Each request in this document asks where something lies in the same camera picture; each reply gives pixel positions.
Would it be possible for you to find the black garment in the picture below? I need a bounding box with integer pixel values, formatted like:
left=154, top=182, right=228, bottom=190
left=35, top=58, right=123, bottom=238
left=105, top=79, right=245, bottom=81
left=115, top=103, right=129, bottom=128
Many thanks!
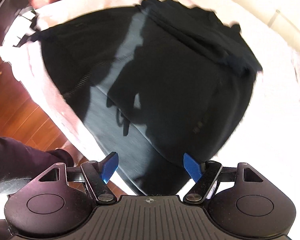
left=31, top=0, right=262, bottom=195

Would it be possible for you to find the pink bed quilt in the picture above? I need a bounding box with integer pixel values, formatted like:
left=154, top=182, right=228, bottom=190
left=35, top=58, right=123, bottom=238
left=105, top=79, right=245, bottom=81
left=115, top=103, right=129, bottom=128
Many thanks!
left=0, top=0, right=300, bottom=206

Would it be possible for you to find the operator dark clothing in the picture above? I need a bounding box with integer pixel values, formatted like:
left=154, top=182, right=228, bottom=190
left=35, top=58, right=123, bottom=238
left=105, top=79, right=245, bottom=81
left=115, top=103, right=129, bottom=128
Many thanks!
left=0, top=134, right=75, bottom=240

